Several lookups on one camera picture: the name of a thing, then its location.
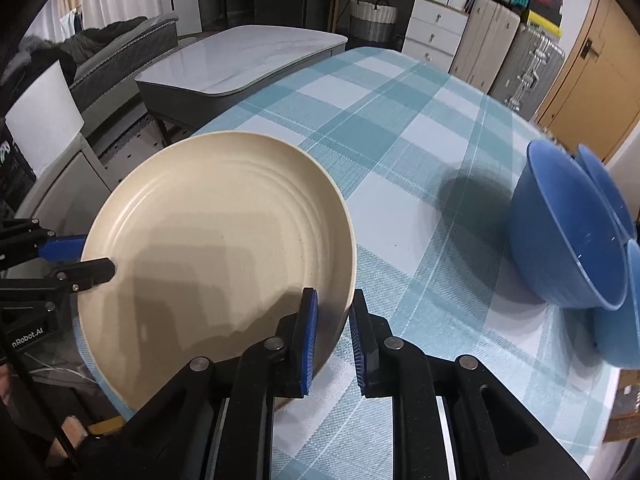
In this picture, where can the dark clothes pile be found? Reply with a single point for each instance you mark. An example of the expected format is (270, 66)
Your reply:
(75, 45)

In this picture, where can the white drawer unit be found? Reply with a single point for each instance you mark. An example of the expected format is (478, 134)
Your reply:
(435, 32)

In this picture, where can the teal checked tablecloth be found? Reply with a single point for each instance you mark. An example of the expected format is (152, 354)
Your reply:
(400, 210)

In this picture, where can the black printed box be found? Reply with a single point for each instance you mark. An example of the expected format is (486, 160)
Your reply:
(15, 170)

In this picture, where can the silver suitcase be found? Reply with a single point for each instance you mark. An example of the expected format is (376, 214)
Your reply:
(527, 72)

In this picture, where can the yellow wooden door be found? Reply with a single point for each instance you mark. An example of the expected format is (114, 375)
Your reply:
(600, 90)

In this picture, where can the black yellow shoe box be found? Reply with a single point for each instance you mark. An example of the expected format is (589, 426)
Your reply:
(542, 21)

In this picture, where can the grey marble coffee table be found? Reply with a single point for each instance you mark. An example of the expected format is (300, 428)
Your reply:
(240, 60)

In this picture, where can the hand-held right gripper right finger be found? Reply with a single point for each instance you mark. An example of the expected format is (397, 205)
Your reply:
(357, 350)

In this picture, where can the blue bowl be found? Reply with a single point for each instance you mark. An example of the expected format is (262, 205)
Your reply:
(607, 185)
(622, 310)
(565, 240)

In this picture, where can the grey sofa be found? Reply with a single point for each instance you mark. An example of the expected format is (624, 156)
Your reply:
(135, 55)

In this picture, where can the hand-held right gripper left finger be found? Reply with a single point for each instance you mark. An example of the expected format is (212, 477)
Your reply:
(310, 345)

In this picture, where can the beige suitcase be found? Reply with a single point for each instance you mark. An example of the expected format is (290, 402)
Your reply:
(485, 42)

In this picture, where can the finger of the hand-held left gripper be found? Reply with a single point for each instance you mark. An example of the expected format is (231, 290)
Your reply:
(65, 249)
(95, 272)

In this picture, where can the cream round plate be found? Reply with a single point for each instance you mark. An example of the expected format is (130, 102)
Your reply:
(215, 240)

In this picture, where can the brown cardboard box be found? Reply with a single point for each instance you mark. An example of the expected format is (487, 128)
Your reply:
(625, 410)

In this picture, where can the white grey laundry basket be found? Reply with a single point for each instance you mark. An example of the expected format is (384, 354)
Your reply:
(372, 20)

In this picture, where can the person's left hand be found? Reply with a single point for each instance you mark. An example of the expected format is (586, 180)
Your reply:
(75, 432)

